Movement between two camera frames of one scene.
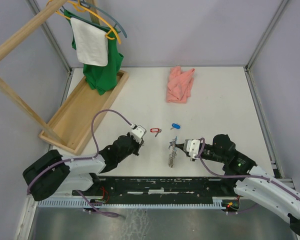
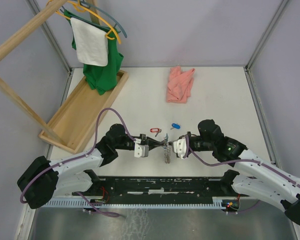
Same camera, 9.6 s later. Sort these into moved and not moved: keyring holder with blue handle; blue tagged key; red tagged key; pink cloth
Moved: keyring holder with blue handle
Not moved: red tagged key; blue tagged key; pink cloth
